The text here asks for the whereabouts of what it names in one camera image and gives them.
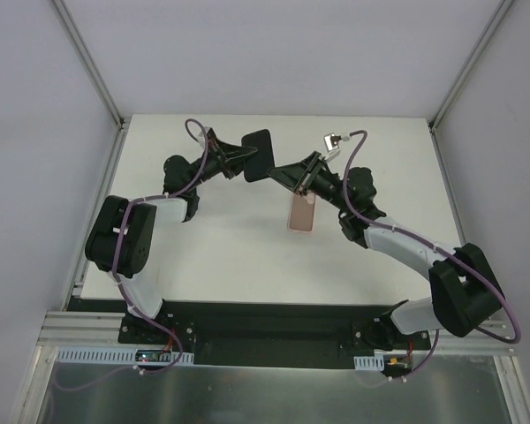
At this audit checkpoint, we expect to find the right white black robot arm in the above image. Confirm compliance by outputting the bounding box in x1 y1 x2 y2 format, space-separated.
268 152 506 351

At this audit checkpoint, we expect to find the right white cable duct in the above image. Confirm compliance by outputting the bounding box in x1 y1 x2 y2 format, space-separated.
353 353 385 372

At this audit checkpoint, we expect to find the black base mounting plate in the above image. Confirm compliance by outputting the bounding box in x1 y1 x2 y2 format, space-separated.
68 299 434 370

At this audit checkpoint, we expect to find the aluminium frame post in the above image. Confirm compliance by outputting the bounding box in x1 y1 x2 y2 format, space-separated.
428 0 517 134
49 0 127 132

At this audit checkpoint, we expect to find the left aluminium frame post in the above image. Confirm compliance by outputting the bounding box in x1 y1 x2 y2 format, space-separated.
49 0 127 132

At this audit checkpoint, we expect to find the left white cable duct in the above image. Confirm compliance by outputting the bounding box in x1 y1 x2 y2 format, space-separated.
57 347 194 367

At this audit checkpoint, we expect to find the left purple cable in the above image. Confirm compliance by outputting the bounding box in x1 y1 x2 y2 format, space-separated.
112 117 213 376

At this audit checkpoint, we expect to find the pink silicone phone case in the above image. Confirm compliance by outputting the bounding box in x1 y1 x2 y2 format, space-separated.
288 193 316 233

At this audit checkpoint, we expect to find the white cable duct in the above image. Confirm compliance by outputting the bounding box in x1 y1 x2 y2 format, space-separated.
353 353 385 372
57 347 194 367

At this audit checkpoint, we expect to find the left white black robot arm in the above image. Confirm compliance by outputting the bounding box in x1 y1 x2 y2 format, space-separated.
85 118 258 344

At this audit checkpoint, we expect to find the front aluminium rail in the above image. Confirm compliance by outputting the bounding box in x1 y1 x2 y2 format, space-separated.
37 311 516 356

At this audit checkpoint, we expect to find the right aluminium frame post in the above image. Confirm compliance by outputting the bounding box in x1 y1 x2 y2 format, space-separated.
428 0 517 134

